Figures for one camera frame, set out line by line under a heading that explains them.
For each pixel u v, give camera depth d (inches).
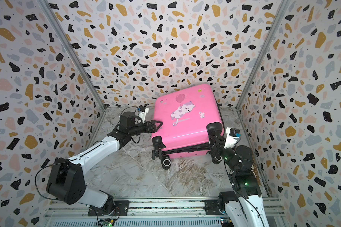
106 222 27.7
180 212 28.9
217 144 23.4
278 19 29.5
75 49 34.1
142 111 29.4
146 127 28.9
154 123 29.2
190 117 30.6
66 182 16.6
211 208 28.7
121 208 28.9
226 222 28.2
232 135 22.6
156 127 29.6
